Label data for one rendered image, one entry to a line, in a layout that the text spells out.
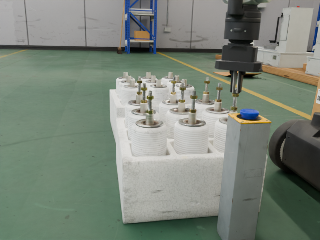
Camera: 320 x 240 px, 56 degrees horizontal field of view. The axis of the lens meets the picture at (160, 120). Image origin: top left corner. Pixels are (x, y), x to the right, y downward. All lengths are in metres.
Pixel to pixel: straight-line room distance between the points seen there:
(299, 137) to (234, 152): 0.42
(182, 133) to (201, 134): 0.05
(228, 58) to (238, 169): 0.30
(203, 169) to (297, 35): 3.54
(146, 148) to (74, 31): 6.41
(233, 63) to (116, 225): 0.52
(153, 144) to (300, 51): 3.63
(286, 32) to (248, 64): 3.37
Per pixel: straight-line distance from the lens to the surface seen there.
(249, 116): 0.68
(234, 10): 0.78
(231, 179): 0.71
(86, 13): 7.10
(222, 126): 0.84
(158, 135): 0.78
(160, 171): 0.78
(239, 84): 0.84
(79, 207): 0.93
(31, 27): 7.23
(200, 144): 0.81
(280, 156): 1.17
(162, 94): 1.32
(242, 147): 0.67
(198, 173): 0.81
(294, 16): 4.19
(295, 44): 4.22
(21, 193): 1.04
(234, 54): 0.82
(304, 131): 1.08
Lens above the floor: 0.49
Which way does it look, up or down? 17 degrees down
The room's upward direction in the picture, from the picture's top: 2 degrees clockwise
